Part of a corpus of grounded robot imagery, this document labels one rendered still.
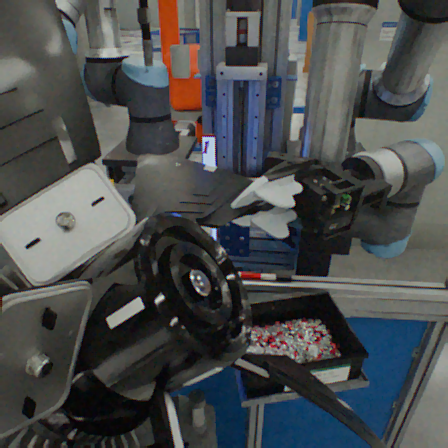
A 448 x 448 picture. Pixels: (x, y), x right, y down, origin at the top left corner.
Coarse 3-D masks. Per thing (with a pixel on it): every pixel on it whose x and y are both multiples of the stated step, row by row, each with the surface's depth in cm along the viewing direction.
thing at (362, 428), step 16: (272, 368) 35; (288, 368) 49; (304, 368) 55; (288, 384) 33; (304, 384) 39; (320, 384) 50; (320, 400) 36; (336, 400) 46; (336, 416) 35; (352, 416) 42; (368, 432) 41
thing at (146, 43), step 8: (144, 0) 26; (136, 8) 26; (144, 8) 26; (144, 16) 27; (144, 24) 27; (144, 32) 27; (144, 40) 27; (144, 48) 28; (144, 56) 28; (144, 64) 29; (152, 64) 29
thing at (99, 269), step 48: (144, 240) 24; (192, 240) 30; (96, 288) 24; (144, 288) 22; (192, 288) 26; (240, 288) 31; (96, 336) 24; (144, 336) 22; (192, 336) 22; (240, 336) 27; (96, 384) 27; (144, 384) 24; (96, 432) 26
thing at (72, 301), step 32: (64, 288) 21; (0, 320) 18; (32, 320) 20; (64, 320) 22; (0, 352) 19; (32, 352) 20; (64, 352) 23; (0, 384) 19; (32, 384) 21; (64, 384) 24; (0, 416) 20
